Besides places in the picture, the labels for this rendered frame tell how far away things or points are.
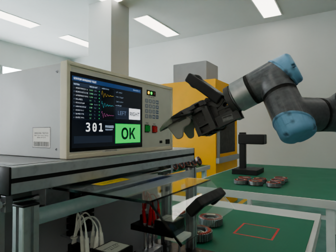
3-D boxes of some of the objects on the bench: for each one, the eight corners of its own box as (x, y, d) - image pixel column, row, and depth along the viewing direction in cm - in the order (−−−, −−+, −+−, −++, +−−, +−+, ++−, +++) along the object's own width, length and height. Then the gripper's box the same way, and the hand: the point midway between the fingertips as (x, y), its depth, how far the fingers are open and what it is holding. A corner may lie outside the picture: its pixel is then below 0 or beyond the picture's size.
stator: (183, 233, 121) (183, 224, 121) (210, 233, 121) (210, 224, 121) (185, 243, 110) (185, 233, 110) (214, 243, 110) (214, 233, 110)
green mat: (314, 220, 139) (314, 220, 139) (298, 274, 86) (298, 273, 86) (151, 198, 187) (151, 197, 187) (77, 223, 135) (77, 223, 135)
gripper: (235, 115, 65) (162, 153, 75) (250, 118, 75) (184, 150, 85) (220, 82, 67) (150, 123, 77) (236, 89, 77) (173, 124, 87)
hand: (168, 126), depth 81 cm, fingers open, 5 cm apart
